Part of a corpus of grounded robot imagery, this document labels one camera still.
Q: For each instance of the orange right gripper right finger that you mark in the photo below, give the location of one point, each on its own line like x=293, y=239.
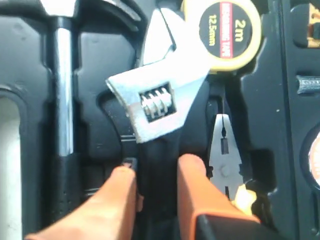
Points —
x=196, y=196

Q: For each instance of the yellow handled pliers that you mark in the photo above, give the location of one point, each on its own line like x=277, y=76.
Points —
x=225, y=160

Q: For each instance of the steel claw hammer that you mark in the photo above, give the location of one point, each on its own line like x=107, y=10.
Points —
x=65, y=171

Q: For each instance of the black plastic tool case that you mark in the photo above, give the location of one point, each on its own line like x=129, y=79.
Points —
x=269, y=118

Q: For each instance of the clear voltage tester screwdriver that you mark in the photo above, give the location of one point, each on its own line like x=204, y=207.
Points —
x=308, y=84

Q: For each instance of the yellow utility knife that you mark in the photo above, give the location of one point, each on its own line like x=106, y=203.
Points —
x=313, y=27

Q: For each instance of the black handled adjustable wrench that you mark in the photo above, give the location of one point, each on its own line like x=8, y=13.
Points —
x=157, y=97

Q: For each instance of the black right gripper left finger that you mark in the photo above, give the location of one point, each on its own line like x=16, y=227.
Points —
x=107, y=215

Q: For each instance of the yellow tape measure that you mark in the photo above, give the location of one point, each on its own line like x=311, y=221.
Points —
x=230, y=30

